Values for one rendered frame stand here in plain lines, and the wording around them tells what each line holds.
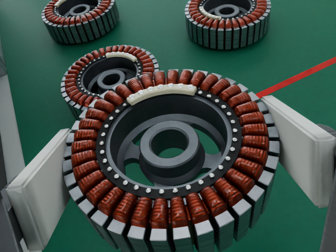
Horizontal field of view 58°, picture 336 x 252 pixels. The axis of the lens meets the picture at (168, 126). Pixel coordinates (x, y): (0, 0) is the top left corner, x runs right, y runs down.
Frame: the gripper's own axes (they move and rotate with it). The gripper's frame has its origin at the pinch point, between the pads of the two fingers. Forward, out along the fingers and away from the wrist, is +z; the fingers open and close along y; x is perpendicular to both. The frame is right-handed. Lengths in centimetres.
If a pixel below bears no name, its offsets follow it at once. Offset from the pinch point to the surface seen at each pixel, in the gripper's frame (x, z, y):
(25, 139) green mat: -3.1, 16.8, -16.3
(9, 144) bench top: -3.4, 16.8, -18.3
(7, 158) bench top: -4.4, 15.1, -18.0
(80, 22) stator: 8.5, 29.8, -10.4
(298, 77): -1.7, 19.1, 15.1
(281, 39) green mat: 2.2, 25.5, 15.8
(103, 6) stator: 10.3, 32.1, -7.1
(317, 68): -1.2, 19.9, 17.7
